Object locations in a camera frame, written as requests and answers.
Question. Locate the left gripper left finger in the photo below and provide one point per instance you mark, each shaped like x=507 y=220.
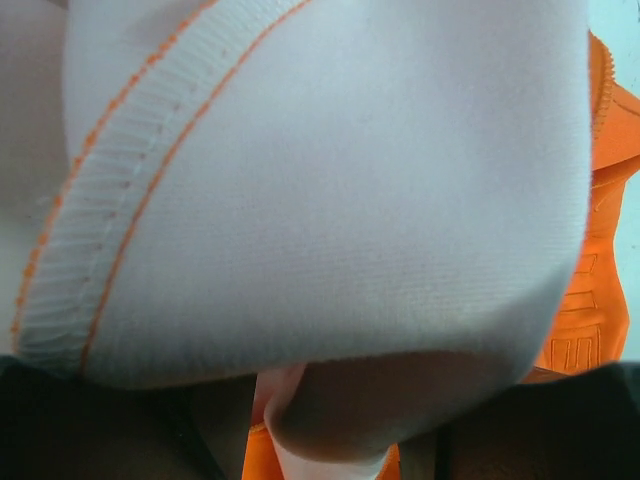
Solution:
x=68 y=429

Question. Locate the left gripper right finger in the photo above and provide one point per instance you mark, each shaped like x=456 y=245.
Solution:
x=584 y=426

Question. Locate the orange jacket with pink lining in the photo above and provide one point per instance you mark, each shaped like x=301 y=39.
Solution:
x=386 y=212

